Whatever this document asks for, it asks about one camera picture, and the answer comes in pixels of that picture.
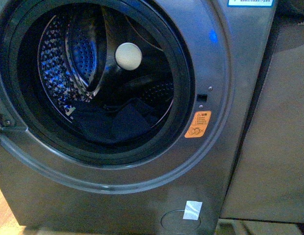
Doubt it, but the dark navy garment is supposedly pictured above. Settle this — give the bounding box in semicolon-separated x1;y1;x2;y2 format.
72;98;160;145

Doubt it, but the grey front-load washing machine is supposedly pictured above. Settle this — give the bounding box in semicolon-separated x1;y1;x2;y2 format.
0;0;277;235

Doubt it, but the orange warning sticker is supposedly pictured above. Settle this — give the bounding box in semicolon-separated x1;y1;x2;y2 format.
184;111;211;138

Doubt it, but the white drum centre cap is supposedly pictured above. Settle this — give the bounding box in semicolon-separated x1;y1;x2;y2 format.
115;43;143;71

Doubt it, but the white tape patch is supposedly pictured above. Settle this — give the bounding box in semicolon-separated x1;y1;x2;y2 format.
183;201;203;220

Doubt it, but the blue white energy label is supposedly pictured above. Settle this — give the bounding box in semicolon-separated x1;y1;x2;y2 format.
227;0;274;7

